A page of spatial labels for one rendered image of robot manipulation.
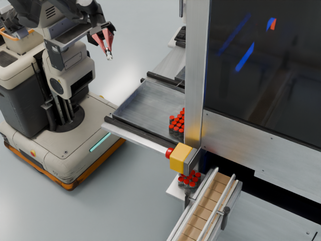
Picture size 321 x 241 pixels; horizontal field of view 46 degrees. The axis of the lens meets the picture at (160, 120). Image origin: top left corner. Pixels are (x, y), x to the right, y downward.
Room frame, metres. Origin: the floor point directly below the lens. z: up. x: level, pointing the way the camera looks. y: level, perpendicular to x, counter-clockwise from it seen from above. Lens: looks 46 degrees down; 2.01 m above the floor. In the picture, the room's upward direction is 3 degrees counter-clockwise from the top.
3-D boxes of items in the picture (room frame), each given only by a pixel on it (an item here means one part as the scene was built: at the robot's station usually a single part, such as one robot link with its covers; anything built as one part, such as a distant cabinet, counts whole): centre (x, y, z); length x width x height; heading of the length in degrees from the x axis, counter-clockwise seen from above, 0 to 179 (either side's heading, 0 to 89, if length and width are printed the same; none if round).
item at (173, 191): (0.77, -0.10, 0.87); 0.14 x 0.13 x 0.02; 58
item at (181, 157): (0.80, -0.07, 1.00); 0.08 x 0.07 x 0.07; 58
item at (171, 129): (1.09, -0.08, 0.90); 0.18 x 0.02 x 0.05; 147
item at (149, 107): (1.14, -0.01, 0.90); 0.34 x 0.26 x 0.04; 57
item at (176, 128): (1.08, -0.10, 0.90); 0.18 x 0.02 x 0.05; 147
